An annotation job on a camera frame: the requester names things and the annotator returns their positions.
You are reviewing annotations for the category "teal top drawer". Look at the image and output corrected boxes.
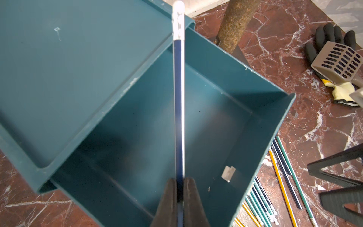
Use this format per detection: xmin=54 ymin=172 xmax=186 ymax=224
xmin=51 ymin=28 xmax=296 ymax=227

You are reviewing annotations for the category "beige slotted scoop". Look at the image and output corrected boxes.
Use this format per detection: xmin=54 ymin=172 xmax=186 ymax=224
xmin=311 ymin=41 xmax=363 ymax=88

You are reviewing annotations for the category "pink blossom artificial tree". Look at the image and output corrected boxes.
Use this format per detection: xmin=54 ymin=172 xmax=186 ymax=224
xmin=209 ymin=0 xmax=261 ymax=65

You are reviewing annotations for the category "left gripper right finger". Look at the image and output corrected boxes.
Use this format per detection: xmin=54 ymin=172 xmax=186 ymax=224
xmin=183 ymin=177 xmax=210 ymax=227

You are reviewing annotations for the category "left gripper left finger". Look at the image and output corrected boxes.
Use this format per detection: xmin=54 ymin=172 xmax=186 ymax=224
xmin=150 ymin=178 xmax=177 ymax=227

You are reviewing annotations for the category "green pencil bundle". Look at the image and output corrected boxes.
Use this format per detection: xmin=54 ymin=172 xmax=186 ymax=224
xmin=244 ymin=136 xmax=318 ymax=227

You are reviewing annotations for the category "yellow pencil right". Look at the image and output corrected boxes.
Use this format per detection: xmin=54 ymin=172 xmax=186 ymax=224
xmin=268 ymin=149 xmax=298 ymax=227

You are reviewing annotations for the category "teal drawer cabinet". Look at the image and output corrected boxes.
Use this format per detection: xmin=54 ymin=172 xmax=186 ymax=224
xmin=1 ymin=1 xmax=173 ymax=194

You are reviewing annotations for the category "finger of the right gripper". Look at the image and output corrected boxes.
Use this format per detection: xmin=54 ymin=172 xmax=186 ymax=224
xmin=319 ymin=185 xmax=363 ymax=227
xmin=307 ymin=144 xmax=363 ymax=187

